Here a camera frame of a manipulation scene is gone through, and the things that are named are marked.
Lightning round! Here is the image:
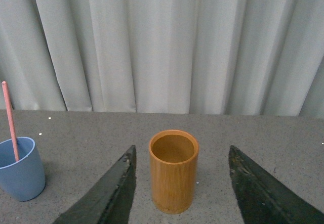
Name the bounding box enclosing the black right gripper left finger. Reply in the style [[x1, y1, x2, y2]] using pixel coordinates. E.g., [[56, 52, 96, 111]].
[[54, 145, 136, 223]]

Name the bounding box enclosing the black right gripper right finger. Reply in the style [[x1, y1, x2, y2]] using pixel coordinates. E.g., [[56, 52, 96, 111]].
[[228, 145, 323, 223]]

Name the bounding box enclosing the grey curtain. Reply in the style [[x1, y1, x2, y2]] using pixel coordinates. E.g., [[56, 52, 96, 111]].
[[1, 0, 323, 118]]

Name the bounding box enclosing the bamboo chopstick holder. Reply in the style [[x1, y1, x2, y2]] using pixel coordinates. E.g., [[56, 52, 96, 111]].
[[148, 129, 199, 214]]

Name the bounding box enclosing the pink chopstick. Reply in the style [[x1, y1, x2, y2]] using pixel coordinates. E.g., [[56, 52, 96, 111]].
[[2, 81, 20, 162]]

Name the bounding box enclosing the blue plastic cup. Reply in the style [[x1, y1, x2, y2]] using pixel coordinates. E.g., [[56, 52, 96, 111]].
[[1, 137, 46, 201]]

